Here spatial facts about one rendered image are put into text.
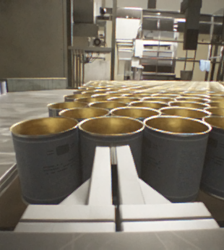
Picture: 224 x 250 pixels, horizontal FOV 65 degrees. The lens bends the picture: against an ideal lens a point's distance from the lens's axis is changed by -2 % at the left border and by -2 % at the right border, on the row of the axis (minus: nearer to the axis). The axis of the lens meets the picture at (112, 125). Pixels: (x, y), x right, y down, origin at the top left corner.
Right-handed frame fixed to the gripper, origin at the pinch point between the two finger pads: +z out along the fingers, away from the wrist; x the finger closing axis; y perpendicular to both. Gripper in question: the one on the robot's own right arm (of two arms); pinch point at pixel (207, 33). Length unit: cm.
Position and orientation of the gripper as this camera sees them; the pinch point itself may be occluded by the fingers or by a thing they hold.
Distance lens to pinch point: 37.8
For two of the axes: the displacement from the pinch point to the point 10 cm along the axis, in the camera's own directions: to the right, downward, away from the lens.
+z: 0.0, 9.6, 2.8
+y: -10.0, 0.1, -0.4
